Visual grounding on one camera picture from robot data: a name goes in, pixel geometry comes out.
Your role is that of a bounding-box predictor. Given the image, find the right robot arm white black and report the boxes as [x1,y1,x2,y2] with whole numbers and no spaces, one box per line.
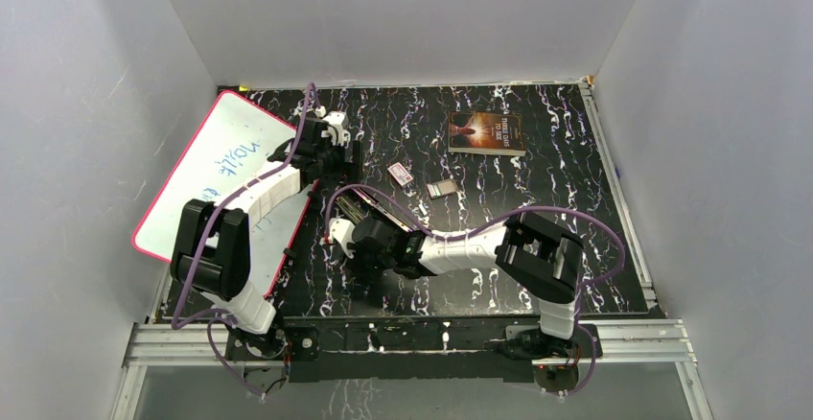
[327,213,584,357]

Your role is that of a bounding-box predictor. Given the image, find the pink-framed whiteboard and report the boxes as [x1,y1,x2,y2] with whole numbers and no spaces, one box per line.
[131,91,309,296]

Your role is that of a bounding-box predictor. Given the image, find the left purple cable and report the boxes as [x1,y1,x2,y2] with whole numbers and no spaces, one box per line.
[170,82,328,399]

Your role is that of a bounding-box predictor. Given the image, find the white stapler black handle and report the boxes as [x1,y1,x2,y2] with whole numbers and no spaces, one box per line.
[335,195,367,224]

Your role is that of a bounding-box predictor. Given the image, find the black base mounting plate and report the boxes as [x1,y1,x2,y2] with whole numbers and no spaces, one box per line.
[225,315,601,384]

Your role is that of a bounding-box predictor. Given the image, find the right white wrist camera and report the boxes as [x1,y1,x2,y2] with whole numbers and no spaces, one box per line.
[325,218,356,259]

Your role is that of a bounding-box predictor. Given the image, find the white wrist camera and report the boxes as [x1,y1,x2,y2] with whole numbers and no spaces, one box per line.
[321,111,351,148]
[325,218,356,259]

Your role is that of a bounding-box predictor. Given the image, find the cardboard staple tray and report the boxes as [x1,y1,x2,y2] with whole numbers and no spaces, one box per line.
[427,179,459,199]

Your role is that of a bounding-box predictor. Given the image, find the small red staple box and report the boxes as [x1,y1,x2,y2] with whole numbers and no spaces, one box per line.
[387,162,414,187]

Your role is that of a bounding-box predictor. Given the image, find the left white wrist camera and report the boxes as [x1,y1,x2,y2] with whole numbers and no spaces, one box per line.
[321,111,351,148]

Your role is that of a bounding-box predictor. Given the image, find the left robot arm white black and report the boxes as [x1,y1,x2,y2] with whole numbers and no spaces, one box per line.
[170,111,361,359]

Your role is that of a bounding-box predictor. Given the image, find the dark paperback book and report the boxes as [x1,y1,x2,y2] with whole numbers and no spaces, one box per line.
[448,112,526,157]

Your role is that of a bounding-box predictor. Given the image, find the aluminium frame rail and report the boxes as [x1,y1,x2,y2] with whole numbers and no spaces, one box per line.
[111,315,712,419]

